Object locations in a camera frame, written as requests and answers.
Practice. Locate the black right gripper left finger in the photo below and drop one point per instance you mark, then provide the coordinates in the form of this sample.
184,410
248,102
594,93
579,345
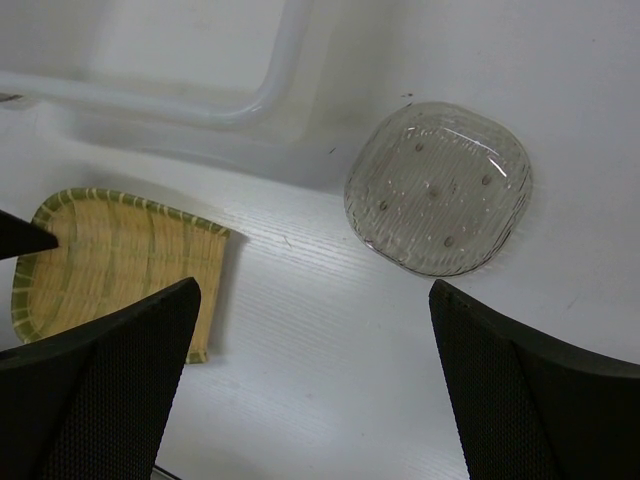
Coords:
93,402

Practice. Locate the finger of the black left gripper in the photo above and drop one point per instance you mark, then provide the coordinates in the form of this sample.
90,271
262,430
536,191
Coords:
18,237

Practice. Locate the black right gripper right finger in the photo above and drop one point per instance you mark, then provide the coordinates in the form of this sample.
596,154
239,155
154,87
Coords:
528,405

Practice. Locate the woven bamboo tray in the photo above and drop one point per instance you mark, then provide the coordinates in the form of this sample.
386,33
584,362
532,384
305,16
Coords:
114,249

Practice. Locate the white plastic bin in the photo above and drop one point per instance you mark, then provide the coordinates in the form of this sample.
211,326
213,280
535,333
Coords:
243,71

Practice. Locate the right clear glass plate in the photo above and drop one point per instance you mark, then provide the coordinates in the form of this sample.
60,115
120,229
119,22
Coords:
438,189

